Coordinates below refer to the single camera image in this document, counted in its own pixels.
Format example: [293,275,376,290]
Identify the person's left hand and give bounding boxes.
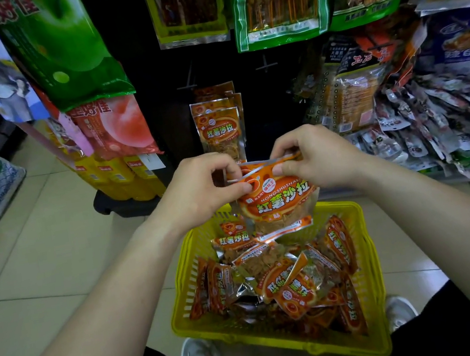
[142,146,260,243]

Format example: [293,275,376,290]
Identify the person's right hand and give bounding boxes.
[264,114,374,205]

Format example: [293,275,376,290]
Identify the pile of orange snack packets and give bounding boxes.
[175,199,372,356]

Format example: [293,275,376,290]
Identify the yellow plastic shopping basket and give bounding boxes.
[153,180,398,356]

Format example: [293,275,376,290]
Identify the person's right forearm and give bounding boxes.
[351,145,470,356]

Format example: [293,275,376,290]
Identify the person's left forearm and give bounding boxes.
[0,218,207,356]

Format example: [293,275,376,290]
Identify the person's white right shoe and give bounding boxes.
[382,291,421,335]

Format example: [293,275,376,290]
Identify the blue printed snack bag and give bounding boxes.
[407,6,470,94]

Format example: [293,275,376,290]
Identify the white price card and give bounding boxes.
[138,149,168,174]

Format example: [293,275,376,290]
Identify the strip of orange-beige packets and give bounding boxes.
[293,41,398,142]

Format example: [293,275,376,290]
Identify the hanging yellow red-label packets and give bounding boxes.
[32,101,169,218]

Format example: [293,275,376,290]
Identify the black base plinth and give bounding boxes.
[90,179,165,225]

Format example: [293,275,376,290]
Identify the pink peach print bag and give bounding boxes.
[65,89,164,169]

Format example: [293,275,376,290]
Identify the metal peg hook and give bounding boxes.
[173,64,199,93]
[252,52,280,75]

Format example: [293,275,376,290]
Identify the pile of small white packets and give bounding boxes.
[337,69,470,201]

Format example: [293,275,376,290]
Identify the yellow-edged dark stick packet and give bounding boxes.
[141,0,233,55]

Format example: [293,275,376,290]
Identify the green apple print bag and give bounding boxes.
[0,0,138,124]

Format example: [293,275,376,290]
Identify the cartoon print packet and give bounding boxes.
[0,3,51,128]

